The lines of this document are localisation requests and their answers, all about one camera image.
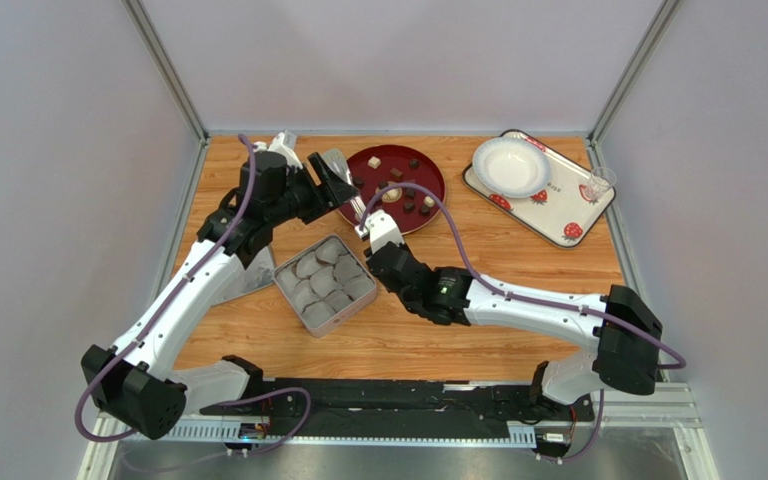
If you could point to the silver tin lid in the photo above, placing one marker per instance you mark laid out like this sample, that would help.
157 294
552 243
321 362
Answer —
257 276

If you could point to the white paper bowl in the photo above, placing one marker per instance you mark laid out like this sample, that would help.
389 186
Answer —
512 167

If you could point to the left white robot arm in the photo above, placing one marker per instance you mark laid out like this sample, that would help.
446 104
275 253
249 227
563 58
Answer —
134 380

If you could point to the red round tray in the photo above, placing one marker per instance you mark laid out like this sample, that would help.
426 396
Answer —
408 211

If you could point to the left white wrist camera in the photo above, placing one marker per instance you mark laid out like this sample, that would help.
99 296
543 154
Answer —
284 143

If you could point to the strawberry pattern tray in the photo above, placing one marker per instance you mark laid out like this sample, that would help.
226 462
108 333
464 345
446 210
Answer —
560 213

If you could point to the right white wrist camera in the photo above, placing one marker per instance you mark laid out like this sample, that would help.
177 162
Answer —
379 229

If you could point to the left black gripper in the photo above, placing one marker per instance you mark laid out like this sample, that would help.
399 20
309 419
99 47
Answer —
338 191

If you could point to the white round chocolate centre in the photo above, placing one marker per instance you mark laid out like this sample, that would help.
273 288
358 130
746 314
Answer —
391 195

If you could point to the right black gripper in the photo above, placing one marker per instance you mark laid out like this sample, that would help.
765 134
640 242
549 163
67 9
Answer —
383 257

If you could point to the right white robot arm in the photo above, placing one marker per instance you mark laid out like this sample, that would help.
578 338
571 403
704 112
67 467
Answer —
617 333

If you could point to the square tin box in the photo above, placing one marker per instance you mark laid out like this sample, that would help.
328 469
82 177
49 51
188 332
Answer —
325 285

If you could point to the clear plastic cup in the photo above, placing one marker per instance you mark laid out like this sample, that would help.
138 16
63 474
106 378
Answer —
600 181

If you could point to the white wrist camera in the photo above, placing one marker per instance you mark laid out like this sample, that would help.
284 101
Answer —
284 143
379 229

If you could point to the metal tongs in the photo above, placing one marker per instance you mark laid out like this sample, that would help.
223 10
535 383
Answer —
337 162

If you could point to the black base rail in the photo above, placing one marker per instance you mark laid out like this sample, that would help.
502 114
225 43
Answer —
403 409

